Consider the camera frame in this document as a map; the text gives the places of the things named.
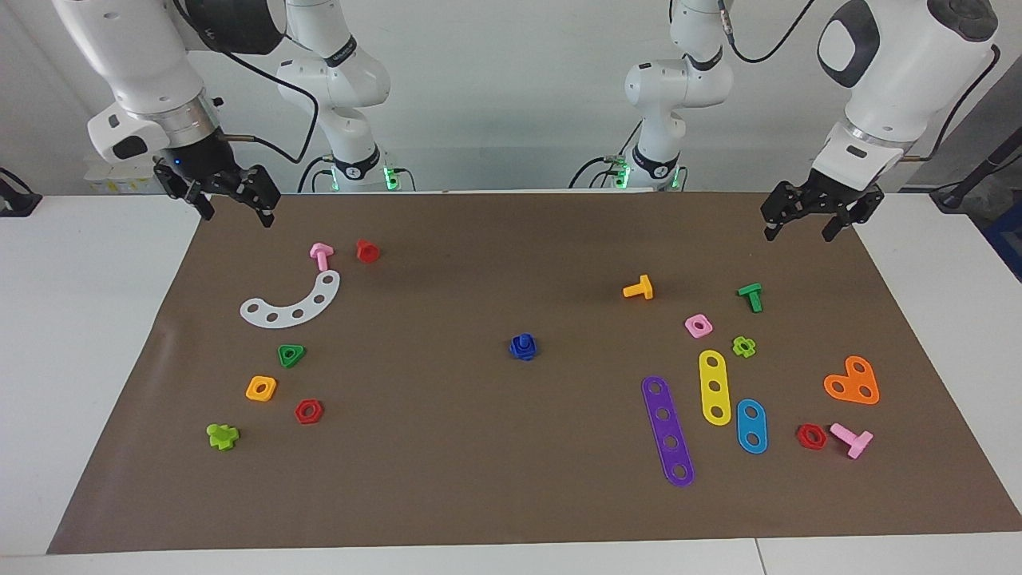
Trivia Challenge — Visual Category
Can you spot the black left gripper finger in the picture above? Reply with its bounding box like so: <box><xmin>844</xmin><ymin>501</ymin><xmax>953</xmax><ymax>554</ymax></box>
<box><xmin>760</xmin><ymin>182</ymin><xmax>799</xmax><ymax>242</ymax></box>
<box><xmin>822</xmin><ymin>201</ymin><xmax>869</xmax><ymax>242</ymax></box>

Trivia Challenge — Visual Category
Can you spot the white box with yellow labels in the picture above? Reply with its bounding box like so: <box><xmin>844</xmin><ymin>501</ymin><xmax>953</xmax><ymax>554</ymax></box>
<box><xmin>84</xmin><ymin>156</ymin><xmax>168</xmax><ymax>194</ymax></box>

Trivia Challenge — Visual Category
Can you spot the white curved perforated plate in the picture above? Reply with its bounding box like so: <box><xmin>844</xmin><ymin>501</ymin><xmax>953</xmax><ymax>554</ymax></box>
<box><xmin>240</xmin><ymin>270</ymin><xmax>342</xmax><ymax>329</ymax></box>

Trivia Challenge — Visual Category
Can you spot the black stand leg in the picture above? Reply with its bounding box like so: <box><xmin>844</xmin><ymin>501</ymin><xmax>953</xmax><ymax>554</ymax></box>
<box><xmin>930</xmin><ymin>128</ymin><xmax>1022</xmax><ymax>212</ymax></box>

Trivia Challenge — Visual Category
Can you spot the orange three-hole corner plate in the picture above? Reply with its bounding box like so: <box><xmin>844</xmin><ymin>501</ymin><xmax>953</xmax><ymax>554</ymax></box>
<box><xmin>823</xmin><ymin>355</ymin><xmax>881</xmax><ymax>406</ymax></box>

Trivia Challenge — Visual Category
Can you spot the blue crate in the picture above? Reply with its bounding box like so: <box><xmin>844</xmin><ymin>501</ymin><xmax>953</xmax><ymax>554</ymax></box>
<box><xmin>984</xmin><ymin>204</ymin><xmax>1022</xmax><ymax>282</ymax></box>

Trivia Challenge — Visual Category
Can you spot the yellow three-hole strip plate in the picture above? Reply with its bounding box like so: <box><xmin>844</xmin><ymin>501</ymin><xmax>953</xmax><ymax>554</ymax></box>
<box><xmin>698</xmin><ymin>349</ymin><xmax>733</xmax><ymax>426</ymax></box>

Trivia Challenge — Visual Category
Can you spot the black table clamp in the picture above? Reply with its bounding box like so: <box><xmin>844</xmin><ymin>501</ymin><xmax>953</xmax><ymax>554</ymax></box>
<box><xmin>0</xmin><ymin>168</ymin><xmax>42</xmax><ymax>218</ymax></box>

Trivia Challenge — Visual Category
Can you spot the blue two-hole strip plate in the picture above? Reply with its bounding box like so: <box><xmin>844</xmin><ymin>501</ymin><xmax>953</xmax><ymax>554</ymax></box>
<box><xmin>735</xmin><ymin>399</ymin><xmax>769</xmax><ymax>455</ymax></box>

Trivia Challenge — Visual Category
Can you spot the purple four-hole strip plate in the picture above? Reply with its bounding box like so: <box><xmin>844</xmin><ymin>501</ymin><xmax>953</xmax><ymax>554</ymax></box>
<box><xmin>641</xmin><ymin>375</ymin><xmax>695</xmax><ymax>488</ymax></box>

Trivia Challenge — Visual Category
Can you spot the brown table mat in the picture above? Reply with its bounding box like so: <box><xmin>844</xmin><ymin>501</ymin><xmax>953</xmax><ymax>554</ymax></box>
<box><xmin>46</xmin><ymin>190</ymin><xmax>1022</xmax><ymax>555</ymax></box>

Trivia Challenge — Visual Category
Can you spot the black right arm base cable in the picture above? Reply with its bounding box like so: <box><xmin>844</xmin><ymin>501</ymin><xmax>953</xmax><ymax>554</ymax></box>
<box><xmin>297</xmin><ymin>154</ymin><xmax>336</xmax><ymax>194</ymax></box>

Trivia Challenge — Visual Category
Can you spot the black arm base cable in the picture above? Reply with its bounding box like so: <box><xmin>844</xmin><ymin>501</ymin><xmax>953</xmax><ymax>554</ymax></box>
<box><xmin>568</xmin><ymin>120</ymin><xmax>641</xmax><ymax>191</ymax></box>
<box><xmin>297</xmin><ymin>154</ymin><xmax>336</xmax><ymax>194</ymax></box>

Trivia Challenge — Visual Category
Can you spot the black left arm base cable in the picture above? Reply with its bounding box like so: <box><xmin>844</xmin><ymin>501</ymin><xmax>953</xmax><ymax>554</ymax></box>
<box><xmin>568</xmin><ymin>120</ymin><xmax>641</xmax><ymax>191</ymax></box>

